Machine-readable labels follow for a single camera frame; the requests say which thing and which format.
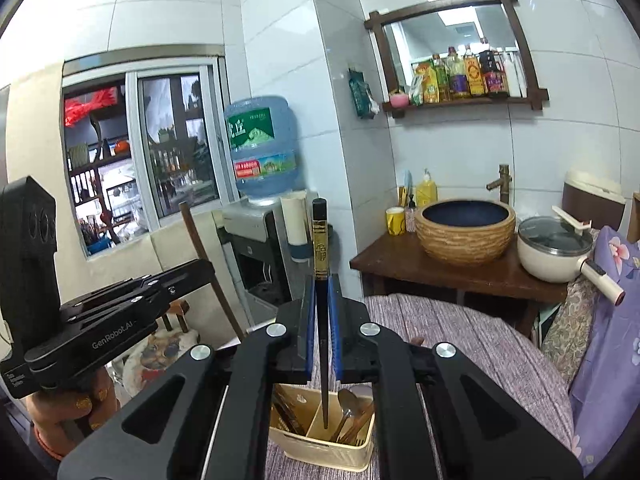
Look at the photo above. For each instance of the white cup tube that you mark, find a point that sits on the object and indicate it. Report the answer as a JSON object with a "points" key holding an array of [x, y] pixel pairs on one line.
{"points": [[294, 217]]}

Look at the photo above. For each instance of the dark wooden chair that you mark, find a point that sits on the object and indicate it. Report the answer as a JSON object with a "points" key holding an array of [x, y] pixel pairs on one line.
{"points": [[177, 312]]}

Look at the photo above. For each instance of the white bottle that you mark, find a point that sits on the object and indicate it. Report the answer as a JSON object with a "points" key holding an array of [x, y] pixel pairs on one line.
{"points": [[511, 77]]}

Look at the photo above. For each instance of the purple wood-print tablecloth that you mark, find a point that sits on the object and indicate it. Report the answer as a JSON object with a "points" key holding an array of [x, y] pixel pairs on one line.
{"points": [[475, 360]]}

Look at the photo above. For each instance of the black chopstick with gold band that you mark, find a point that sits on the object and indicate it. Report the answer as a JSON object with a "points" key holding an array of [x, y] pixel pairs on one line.
{"points": [[320, 240]]}

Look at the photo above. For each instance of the orange label bottle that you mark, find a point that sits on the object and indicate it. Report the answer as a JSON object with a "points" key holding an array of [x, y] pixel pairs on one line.
{"points": [[475, 75]]}

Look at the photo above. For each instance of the blue water jug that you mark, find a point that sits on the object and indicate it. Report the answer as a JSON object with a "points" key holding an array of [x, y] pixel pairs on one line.
{"points": [[260, 150]]}

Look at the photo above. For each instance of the yellow plastic utensil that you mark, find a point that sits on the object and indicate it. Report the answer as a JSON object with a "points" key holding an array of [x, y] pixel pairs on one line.
{"points": [[401, 196]]}

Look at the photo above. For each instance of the grey water dispenser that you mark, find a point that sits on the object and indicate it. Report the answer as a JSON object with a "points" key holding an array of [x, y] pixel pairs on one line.
{"points": [[245, 240]]}

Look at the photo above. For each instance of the cat print cushion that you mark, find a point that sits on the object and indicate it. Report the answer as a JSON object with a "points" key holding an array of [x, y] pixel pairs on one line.
{"points": [[155, 355]]}

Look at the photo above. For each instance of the metal spoon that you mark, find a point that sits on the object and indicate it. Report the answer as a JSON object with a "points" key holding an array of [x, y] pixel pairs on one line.
{"points": [[346, 400]]}

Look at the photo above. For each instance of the teal wall caddy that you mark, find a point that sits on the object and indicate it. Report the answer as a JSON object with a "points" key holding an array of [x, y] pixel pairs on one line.
{"points": [[302, 252]]}

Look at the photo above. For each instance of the paisley cloth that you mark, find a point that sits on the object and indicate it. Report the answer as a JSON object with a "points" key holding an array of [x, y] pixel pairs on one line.
{"points": [[565, 325]]}

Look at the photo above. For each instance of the glass pot lid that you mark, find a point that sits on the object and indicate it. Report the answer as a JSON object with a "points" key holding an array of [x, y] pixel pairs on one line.
{"points": [[550, 237]]}

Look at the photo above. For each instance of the purple floral cloth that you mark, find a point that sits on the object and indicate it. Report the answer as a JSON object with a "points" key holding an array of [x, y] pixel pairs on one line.
{"points": [[610, 335]]}

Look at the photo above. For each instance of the oil bottle with purple label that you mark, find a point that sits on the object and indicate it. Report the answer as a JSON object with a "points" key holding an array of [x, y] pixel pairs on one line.
{"points": [[457, 77]]}

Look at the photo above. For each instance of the wooden side shelf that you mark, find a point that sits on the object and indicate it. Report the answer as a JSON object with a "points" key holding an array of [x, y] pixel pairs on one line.
{"points": [[635, 217]]}

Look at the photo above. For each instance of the chair with printed cushion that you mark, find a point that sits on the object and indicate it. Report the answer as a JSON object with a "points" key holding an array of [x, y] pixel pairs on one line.
{"points": [[175, 260]]}

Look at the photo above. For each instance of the brown and white rice cooker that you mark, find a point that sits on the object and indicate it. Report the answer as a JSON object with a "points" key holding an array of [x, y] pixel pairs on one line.
{"points": [[590, 195]]}

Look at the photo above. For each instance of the woven pattern basin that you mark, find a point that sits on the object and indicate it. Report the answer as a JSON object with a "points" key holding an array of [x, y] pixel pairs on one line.
{"points": [[465, 240]]}

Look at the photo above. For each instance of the dark soy sauce bottle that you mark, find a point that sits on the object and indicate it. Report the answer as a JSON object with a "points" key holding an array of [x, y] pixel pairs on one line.
{"points": [[494, 72]]}

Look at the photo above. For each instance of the green packet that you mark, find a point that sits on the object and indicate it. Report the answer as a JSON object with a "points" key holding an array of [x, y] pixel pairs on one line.
{"points": [[361, 92]]}

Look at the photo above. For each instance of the brown wooden spoon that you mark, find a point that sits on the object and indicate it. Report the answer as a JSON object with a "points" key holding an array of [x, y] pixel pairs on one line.
{"points": [[362, 422]]}

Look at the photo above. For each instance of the pink bowl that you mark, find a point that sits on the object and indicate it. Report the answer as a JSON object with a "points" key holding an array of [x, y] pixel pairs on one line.
{"points": [[399, 99]]}

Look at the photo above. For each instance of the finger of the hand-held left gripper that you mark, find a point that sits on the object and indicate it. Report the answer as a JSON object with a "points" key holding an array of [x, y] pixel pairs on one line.
{"points": [[190, 272]]}

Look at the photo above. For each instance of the yellow dish soap bottle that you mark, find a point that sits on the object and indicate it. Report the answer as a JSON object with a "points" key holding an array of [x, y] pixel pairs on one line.
{"points": [[426, 192]]}

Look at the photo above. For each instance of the bamboo style faucet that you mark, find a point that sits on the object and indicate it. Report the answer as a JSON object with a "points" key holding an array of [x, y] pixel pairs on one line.
{"points": [[502, 182]]}

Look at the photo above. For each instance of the long brown wooden chopstick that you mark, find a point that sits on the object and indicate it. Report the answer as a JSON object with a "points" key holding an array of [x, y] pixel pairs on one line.
{"points": [[205, 255]]}

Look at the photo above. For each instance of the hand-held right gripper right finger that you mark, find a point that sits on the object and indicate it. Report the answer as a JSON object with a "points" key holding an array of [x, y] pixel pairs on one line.
{"points": [[336, 340]]}

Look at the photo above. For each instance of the sliding window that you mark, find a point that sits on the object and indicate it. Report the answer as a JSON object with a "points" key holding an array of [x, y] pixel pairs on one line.
{"points": [[170, 160]]}

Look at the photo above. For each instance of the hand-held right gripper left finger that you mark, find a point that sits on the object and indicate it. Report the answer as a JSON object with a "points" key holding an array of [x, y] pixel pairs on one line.
{"points": [[311, 330]]}

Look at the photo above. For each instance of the patterned pump bottle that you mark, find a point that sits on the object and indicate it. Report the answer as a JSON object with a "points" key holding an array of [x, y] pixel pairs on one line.
{"points": [[411, 217]]}

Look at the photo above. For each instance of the yellow snack packet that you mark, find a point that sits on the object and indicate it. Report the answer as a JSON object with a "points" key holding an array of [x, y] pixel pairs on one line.
{"points": [[424, 85]]}

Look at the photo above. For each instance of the dark wooden vanity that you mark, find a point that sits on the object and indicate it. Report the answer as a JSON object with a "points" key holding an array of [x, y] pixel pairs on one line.
{"points": [[400, 265]]}

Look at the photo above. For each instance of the blue plastic utensil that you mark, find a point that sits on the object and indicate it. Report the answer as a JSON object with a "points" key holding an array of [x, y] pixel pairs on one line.
{"points": [[407, 182]]}

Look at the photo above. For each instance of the wooden framed mirror shelf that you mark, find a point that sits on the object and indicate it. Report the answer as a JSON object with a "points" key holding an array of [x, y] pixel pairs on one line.
{"points": [[460, 102]]}

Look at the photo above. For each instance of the yellow plastic utensil holder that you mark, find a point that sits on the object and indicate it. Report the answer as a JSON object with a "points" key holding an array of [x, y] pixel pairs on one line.
{"points": [[320, 452]]}

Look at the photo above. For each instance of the green label bottle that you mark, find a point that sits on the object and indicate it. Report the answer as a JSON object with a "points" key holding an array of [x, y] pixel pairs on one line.
{"points": [[441, 80]]}

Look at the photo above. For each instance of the white rice paddle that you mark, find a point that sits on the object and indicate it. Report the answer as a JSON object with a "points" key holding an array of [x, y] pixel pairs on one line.
{"points": [[570, 217]]}

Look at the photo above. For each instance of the yellow mug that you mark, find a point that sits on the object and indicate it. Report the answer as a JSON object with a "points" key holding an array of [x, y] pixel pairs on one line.
{"points": [[395, 221]]}

